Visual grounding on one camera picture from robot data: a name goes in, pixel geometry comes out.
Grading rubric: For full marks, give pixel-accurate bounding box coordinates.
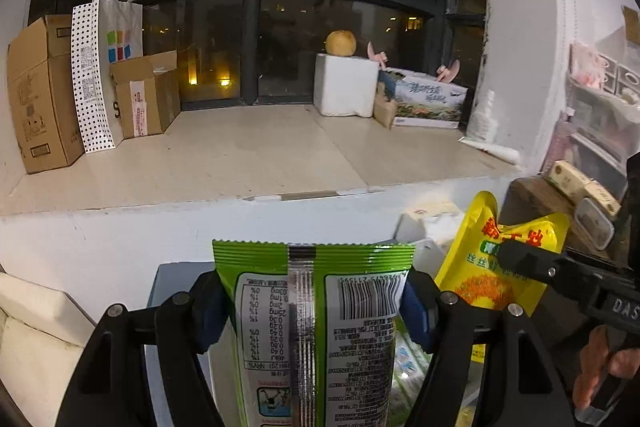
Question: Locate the round yellow fruit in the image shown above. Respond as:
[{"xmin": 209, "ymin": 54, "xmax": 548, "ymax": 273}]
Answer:
[{"xmin": 326, "ymin": 29, "xmax": 357, "ymax": 56}]

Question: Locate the stack of white paper cups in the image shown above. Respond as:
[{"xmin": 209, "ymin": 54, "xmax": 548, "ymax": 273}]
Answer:
[{"xmin": 467, "ymin": 89, "xmax": 496, "ymax": 142}]

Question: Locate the landscape printed carton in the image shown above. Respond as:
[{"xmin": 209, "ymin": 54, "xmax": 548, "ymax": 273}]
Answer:
[{"xmin": 377, "ymin": 68, "xmax": 469, "ymax": 128}]

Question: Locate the yellow snack packet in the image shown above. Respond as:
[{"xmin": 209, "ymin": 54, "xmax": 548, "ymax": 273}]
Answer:
[{"xmin": 434, "ymin": 191, "xmax": 571, "ymax": 363}]

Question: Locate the large cardboard box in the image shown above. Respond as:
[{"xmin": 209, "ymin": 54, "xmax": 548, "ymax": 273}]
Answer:
[{"xmin": 7, "ymin": 14, "xmax": 86, "ymax": 175}]

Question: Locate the pink toy figure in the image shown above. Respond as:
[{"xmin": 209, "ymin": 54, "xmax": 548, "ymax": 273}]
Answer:
[
  {"xmin": 436, "ymin": 59, "xmax": 462, "ymax": 84},
  {"xmin": 367, "ymin": 42, "xmax": 390, "ymax": 68}
]

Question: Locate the white polka dot paper bag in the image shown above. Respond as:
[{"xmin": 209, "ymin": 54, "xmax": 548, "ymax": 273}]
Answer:
[{"xmin": 71, "ymin": 0, "xmax": 151, "ymax": 155}]

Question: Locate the white foam box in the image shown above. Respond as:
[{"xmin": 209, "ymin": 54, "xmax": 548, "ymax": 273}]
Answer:
[{"xmin": 314, "ymin": 53, "xmax": 381, "ymax": 118}]

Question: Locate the yellow wall note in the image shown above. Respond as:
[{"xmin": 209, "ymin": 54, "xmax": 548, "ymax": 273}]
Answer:
[{"xmin": 621, "ymin": 6, "xmax": 640, "ymax": 44}]

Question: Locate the small open cardboard box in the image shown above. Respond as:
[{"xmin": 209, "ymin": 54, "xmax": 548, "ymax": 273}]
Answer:
[{"xmin": 110, "ymin": 51, "xmax": 182, "ymax": 140}]

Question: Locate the clear plastic lidded container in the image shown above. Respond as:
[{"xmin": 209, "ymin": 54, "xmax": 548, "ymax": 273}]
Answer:
[{"xmin": 574, "ymin": 197, "xmax": 616, "ymax": 250}]

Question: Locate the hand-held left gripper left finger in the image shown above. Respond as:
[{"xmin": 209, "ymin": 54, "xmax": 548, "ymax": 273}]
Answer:
[{"xmin": 55, "ymin": 269, "xmax": 236, "ymax": 427}]

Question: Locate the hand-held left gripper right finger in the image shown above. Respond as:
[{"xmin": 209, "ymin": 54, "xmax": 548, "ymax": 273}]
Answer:
[{"xmin": 400, "ymin": 269, "xmax": 576, "ymax": 427}]

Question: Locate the cream cushion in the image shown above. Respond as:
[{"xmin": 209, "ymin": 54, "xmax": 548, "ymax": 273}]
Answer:
[{"xmin": 0, "ymin": 272, "xmax": 96, "ymax": 427}]

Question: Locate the white rolled tube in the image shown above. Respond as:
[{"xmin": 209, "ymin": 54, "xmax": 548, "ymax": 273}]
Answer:
[{"xmin": 459, "ymin": 136, "xmax": 523, "ymax": 165}]

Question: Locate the small brown box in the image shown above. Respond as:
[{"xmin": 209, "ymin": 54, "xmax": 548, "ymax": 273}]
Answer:
[{"xmin": 372, "ymin": 99, "xmax": 398, "ymax": 130}]

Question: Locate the green white snack packet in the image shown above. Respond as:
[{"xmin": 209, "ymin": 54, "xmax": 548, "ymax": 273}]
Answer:
[{"xmin": 392, "ymin": 322, "xmax": 435, "ymax": 427}]

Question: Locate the person's right hand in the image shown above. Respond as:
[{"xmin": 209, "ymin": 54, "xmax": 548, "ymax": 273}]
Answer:
[{"xmin": 572, "ymin": 326, "xmax": 640, "ymax": 410}]

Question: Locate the green striped snack packet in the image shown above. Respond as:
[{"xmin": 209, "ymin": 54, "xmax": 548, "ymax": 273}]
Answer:
[{"xmin": 212, "ymin": 239, "xmax": 417, "ymax": 427}]

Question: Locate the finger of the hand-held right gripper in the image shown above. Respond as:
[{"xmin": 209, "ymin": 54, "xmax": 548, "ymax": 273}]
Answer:
[{"xmin": 497, "ymin": 239, "xmax": 591, "ymax": 303}]

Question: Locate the white divided storage box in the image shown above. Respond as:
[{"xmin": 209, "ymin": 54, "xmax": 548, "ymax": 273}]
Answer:
[{"xmin": 148, "ymin": 202, "xmax": 486, "ymax": 427}]

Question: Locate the cream tissue pack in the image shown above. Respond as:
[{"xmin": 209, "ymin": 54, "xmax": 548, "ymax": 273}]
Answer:
[
  {"xmin": 582, "ymin": 181, "xmax": 621, "ymax": 218},
  {"xmin": 544, "ymin": 160, "xmax": 593, "ymax": 202}
]

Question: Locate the clear drawer organizer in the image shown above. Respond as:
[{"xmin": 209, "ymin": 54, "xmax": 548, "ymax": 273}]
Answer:
[{"xmin": 552, "ymin": 42, "xmax": 640, "ymax": 202}]

